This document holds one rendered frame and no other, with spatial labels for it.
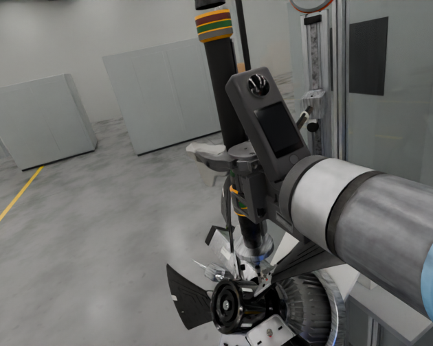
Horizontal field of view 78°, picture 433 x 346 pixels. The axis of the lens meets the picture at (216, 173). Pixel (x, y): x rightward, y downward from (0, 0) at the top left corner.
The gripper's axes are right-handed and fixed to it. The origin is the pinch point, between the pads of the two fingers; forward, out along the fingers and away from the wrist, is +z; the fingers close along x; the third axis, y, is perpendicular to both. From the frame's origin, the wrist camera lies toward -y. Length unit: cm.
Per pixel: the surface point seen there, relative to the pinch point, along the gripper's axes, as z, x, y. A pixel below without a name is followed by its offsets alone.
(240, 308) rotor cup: 1.8, -1.8, 39.3
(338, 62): 39, 71, 1
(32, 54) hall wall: 1240, -123, -125
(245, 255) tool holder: -4.7, -1.4, 19.8
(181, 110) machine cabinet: 527, 162, 92
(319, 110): 28, 50, 13
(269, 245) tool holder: -5.3, 3.2, 19.7
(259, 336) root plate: -1.9, -0.4, 45.2
